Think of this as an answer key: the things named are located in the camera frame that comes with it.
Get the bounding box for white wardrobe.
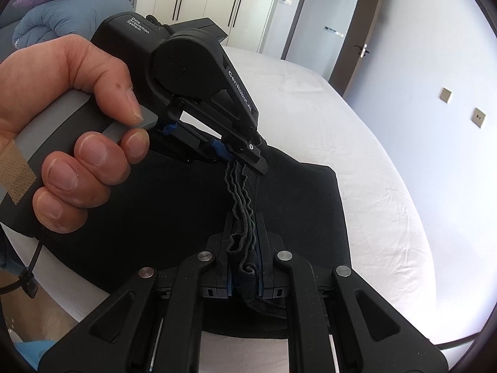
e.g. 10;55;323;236
132;0;290;59

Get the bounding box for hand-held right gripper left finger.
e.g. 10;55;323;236
37;221;234;373

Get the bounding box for person's left hand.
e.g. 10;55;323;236
0;34;151;234

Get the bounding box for tan adhesive bandage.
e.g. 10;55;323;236
0;137;38;205

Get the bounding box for white bed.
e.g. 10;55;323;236
0;44;437;373

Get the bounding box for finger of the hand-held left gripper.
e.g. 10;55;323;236
161;123;234;164
167;99;269;176

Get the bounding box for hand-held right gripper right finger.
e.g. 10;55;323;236
254;215;445;373

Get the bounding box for black cable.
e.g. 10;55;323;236
0;237;45;299

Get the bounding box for black pants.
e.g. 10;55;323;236
37;142;352;335

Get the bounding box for dark brown door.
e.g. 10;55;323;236
330;0;389;94

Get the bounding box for rolled blue duvet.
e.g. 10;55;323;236
11;0;136;47

